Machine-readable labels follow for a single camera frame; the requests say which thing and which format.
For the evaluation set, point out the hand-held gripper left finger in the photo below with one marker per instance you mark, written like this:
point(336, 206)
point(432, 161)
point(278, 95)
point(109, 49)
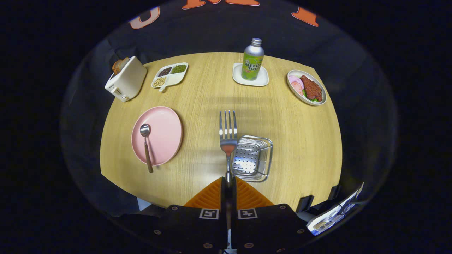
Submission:
point(190, 229)

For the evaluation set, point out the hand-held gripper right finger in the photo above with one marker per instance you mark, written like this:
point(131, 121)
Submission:
point(268, 229)

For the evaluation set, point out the metal fork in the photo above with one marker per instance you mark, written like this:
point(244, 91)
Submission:
point(228, 141)

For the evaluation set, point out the white printed papers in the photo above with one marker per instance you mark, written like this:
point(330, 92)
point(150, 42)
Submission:
point(332, 215)

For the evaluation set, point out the perforated metal tray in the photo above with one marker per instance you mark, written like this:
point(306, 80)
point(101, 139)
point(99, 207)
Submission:
point(250, 158)

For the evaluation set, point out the pink round plate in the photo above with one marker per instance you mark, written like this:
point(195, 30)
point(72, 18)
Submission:
point(166, 134)

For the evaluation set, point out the white plate with meat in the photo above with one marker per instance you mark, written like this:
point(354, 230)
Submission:
point(310, 90)

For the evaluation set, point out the white square coaster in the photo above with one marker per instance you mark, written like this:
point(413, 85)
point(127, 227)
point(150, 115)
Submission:
point(263, 81)

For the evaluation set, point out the white sectioned bean dish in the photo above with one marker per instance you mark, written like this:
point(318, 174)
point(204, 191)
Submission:
point(176, 78)

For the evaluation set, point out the white toaster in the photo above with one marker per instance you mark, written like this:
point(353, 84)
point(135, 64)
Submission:
point(129, 83)

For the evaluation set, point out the green label soda bottle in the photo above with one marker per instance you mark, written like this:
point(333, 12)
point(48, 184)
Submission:
point(252, 63)

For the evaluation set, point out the toasted bread slices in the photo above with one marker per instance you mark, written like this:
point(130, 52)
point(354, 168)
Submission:
point(119, 65)

